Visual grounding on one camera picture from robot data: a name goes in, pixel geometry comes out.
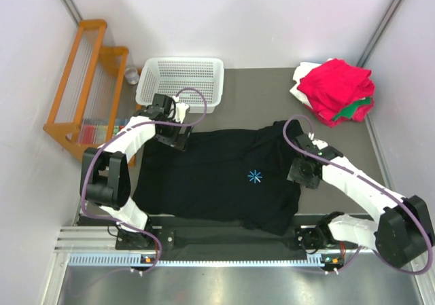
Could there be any black t shirt blue logo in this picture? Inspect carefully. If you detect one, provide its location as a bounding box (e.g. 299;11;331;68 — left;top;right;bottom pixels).
133;120;302;236

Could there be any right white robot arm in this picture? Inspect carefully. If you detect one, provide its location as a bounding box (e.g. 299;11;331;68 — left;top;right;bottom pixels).
288;133;434;269

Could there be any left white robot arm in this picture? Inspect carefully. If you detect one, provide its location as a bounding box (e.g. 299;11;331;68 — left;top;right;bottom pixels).
80;94;193;249

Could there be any white plastic perforated basket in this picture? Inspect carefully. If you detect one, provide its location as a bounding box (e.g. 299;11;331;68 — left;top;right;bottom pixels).
135;57;224;113

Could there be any green folded t shirt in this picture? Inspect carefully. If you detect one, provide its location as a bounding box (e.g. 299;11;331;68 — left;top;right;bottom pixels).
332;97;372;122

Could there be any small clear plastic cup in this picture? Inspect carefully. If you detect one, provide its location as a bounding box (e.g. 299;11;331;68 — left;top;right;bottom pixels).
124;67;140;85

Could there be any red folded t shirt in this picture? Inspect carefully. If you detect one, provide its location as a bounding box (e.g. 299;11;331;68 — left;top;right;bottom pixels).
307;58;375;127

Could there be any red box in rack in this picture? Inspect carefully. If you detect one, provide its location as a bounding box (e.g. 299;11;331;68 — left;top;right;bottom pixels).
77;118;129;145

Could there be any orange wooden rack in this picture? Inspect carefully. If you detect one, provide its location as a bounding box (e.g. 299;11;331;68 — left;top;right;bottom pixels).
43;19;139;160

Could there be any white folded t shirt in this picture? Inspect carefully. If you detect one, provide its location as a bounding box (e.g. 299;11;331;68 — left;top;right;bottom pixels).
290;58;333;110

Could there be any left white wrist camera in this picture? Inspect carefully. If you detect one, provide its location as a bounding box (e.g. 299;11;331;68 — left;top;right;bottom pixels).
172;96;190;124

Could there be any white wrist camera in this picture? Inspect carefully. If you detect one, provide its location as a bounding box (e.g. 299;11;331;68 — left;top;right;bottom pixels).
172;96;190;124
308;132;328;150

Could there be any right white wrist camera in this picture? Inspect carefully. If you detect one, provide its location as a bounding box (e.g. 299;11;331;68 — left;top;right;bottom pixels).
308;132;328;150

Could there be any white slotted cable duct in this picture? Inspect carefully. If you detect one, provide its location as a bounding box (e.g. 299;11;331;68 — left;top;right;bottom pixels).
68;253;341;268

